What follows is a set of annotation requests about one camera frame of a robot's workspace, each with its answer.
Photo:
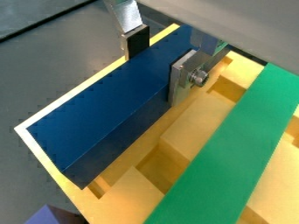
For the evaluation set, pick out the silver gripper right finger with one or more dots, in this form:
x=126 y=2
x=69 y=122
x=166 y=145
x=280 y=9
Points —
x=189 y=70

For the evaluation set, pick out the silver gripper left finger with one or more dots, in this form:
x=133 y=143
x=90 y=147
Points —
x=133 y=31

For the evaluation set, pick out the dark blue long block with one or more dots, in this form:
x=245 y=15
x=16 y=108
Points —
x=86 y=132

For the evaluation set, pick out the purple long block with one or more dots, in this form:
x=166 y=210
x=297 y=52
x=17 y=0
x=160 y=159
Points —
x=53 y=215

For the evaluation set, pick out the yellow slotted board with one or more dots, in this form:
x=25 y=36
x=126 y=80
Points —
x=125 y=192

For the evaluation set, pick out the green long block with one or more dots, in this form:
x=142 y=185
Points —
x=210 y=192

